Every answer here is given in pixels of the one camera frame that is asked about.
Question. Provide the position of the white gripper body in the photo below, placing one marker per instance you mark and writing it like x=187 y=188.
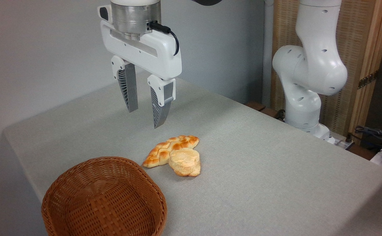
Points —
x=158 y=54

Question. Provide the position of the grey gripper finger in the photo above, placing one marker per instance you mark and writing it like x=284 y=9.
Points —
x=159 y=108
x=131 y=88

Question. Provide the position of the round pale bread bun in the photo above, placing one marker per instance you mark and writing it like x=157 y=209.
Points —
x=184 y=162

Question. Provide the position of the braided golden bread loaf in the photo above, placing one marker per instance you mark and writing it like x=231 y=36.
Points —
x=164 y=149

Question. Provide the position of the brown wicker basket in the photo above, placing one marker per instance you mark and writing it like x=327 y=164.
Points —
x=79 y=209

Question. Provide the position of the brown wooden screen foot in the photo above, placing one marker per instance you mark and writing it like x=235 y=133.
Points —
x=256 y=106

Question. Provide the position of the metal screen hinge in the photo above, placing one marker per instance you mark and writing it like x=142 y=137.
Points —
x=367 y=79

